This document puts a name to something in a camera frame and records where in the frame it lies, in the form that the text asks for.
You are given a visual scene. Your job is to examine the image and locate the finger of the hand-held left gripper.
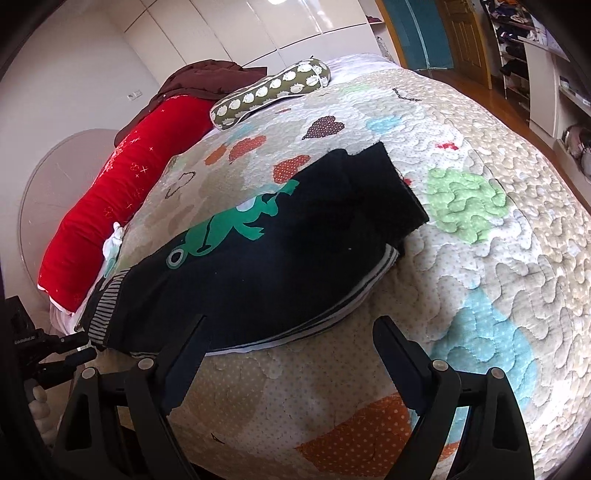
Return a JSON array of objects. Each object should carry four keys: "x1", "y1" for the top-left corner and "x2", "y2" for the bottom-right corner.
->
[
  {"x1": 44, "y1": 330, "x2": 91, "y2": 355},
  {"x1": 37, "y1": 347, "x2": 99, "y2": 391}
]

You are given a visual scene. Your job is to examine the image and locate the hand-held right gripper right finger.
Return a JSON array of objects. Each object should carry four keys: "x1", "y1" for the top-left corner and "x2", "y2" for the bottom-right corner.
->
[{"x1": 373, "y1": 316, "x2": 537, "y2": 480}]

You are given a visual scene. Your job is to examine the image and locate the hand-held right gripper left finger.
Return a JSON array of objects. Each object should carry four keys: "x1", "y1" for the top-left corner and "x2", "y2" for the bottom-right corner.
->
[{"x1": 53, "y1": 314, "x2": 207, "y2": 480}]

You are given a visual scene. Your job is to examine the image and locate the black pants with green print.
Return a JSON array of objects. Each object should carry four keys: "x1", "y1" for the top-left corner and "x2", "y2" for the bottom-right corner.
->
[{"x1": 81, "y1": 141, "x2": 431, "y2": 357}]

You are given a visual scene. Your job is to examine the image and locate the person's left hand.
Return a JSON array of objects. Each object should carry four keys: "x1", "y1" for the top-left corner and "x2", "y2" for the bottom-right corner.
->
[{"x1": 24, "y1": 382, "x2": 64, "y2": 446}]

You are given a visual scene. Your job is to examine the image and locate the patchwork heart quilt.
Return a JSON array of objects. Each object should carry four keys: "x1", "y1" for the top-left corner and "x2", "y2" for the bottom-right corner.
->
[{"x1": 76, "y1": 54, "x2": 591, "y2": 472}]

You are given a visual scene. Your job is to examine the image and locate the small white cloth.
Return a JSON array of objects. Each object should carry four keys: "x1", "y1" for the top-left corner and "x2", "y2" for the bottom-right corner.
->
[{"x1": 102, "y1": 222, "x2": 126, "y2": 261}]

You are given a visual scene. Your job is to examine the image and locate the round glass table top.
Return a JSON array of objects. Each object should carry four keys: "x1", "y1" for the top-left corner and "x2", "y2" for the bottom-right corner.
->
[{"x1": 18, "y1": 128, "x2": 122, "y2": 289}]

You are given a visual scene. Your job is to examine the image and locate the long red pillow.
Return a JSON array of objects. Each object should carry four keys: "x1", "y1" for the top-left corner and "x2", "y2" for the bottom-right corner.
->
[{"x1": 38, "y1": 95, "x2": 218, "y2": 311}]

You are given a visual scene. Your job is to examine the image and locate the pale bag on shelf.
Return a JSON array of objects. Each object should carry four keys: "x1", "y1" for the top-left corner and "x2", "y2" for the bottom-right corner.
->
[{"x1": 560, "y1": 123, "x2": 591, "y2": 177}]

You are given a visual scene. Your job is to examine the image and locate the dark brown cloth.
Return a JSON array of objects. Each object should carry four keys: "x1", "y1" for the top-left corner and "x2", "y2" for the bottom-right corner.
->
[{"x1": 115, "y1": 60, "x2": 269, "y2": 146}]

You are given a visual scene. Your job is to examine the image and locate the olive dotted pillow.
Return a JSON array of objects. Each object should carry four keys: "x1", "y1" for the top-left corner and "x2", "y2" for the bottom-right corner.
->
[{"x1": 210, "y1": 58, "x2": 332, "y2": 131}]

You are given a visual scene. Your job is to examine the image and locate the white shelf unit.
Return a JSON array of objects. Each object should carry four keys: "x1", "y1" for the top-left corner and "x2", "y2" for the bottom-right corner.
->
[{"x1": 521, "y1": 34, "x2": 591, "y2": 180}]

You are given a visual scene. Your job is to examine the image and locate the teal panel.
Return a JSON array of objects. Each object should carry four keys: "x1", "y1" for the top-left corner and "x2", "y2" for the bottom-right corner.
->
[{"x1": 381, "y1": 0, "x2": 456, "y2": 71}]

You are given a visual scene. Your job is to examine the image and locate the wooden door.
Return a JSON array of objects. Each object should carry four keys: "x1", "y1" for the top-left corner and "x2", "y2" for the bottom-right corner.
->
[{"x1": 436, "y1": 0, "x2": 496, "y2": 89}]

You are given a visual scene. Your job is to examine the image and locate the glossy white wardrobe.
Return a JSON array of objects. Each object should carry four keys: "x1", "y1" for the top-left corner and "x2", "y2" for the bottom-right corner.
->
[{"x1": 99, "y1": 0, "x2": 385, "y2": 93}]

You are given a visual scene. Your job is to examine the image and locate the rack of clothes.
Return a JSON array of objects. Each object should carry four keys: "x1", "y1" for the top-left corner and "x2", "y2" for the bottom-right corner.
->
[{"x1": 480, "y1": 0, "x2": 551, "y2": 114}]

